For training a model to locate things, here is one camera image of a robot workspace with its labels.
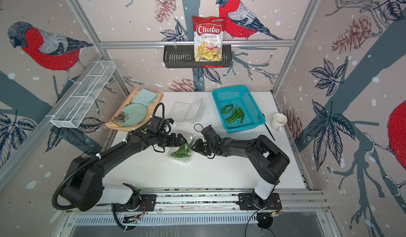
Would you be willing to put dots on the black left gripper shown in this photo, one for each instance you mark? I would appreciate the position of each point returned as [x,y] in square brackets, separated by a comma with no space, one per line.
[173,142]

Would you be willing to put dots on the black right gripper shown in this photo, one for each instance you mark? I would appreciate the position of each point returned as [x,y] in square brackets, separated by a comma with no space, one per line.
[197,145]

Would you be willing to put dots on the clear clamshell container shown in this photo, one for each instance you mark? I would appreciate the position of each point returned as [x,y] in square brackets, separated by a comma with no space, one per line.
[189,139]
[187,112]

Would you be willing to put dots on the green pepper bunch container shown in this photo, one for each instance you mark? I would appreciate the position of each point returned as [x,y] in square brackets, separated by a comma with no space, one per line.
[235,113]
[184,152]

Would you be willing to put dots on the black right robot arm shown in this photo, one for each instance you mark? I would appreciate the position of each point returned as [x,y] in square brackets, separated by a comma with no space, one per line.
[267,158]

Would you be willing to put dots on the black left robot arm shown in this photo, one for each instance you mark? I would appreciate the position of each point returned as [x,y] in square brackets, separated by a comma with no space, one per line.
[83,186]

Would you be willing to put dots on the teal plastic basket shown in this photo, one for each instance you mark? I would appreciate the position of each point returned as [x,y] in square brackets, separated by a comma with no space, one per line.
[239,96]

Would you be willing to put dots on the pale green round plate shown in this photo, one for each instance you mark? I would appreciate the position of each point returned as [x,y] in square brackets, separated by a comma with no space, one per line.
[132,115]

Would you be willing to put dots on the light teal folded cloth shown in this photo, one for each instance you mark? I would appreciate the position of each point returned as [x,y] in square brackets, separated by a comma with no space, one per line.
[144,97]

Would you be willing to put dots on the white ceramic mug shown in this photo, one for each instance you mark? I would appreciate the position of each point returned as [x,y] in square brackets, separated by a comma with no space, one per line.
[279,120]

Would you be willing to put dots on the Chuba cassava chips bag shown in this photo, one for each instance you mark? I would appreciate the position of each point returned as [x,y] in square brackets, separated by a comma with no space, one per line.
[208,34]

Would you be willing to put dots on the aluminium front rail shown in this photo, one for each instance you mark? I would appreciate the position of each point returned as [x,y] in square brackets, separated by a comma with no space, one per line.
[172,201]

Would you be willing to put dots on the black left arm base bracket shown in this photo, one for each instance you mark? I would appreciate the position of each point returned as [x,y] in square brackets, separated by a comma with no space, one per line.
[142,202]

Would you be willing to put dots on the black right arm base bracket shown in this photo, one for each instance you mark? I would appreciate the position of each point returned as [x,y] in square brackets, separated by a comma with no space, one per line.
[251,201]

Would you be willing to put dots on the white wire wall shelf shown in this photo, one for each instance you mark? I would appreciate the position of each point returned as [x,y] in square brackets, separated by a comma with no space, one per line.
[85,93]

